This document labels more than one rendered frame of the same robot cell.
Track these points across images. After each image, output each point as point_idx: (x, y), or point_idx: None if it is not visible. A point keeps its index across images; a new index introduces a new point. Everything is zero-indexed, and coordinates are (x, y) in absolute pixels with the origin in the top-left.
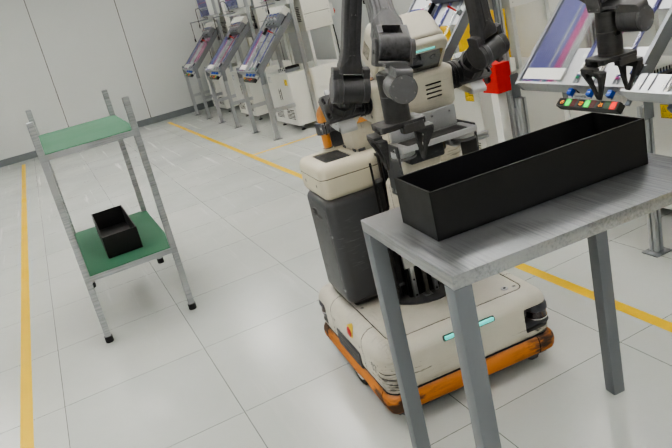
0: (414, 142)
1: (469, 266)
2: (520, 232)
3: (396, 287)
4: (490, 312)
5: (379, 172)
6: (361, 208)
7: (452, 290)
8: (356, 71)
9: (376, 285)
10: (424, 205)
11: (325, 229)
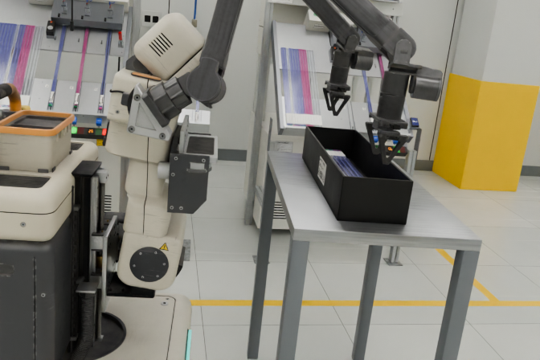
0: (204, 151)
1: (468, 231)
2: (423, 207)
3: (92, 339)
4: (186, 326)
5: (74, 197)
6: (65, 247)
7: (476, 251)
8: (225, 67)
9: (289, 300)
10: (397, 194)
11: (14, 288)
